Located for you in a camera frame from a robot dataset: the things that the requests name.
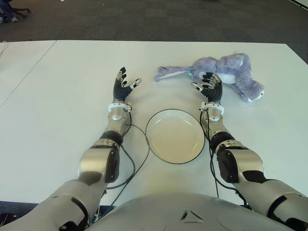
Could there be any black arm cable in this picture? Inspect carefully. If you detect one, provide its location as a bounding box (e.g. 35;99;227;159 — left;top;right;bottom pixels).
199;108;248;207
95;109;152;222

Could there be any purple plush bunny doll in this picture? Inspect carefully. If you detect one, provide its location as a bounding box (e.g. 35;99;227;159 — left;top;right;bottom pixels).
154;52;265;103

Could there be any silver robot torso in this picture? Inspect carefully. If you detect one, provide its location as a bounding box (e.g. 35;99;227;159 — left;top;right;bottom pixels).
86;192;296;231

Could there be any white plate with black rim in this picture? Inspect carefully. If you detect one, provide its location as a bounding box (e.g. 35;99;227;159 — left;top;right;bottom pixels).
145;109;206;165

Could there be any black office chair base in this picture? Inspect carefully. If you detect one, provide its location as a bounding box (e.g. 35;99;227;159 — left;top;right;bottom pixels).
11;7;31;17

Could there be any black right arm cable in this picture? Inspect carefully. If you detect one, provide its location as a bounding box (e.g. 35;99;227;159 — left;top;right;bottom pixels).
199;108;248;207

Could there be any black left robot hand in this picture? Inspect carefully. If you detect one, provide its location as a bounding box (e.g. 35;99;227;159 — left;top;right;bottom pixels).
112;66;142;103

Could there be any black device beneath table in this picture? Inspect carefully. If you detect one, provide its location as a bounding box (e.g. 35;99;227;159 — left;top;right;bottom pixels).
0;211;15;231

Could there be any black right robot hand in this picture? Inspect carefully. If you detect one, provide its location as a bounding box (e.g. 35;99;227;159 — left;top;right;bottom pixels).
191;71;224;104

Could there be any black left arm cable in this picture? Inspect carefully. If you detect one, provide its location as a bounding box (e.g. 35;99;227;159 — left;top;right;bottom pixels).
95;109;152;222

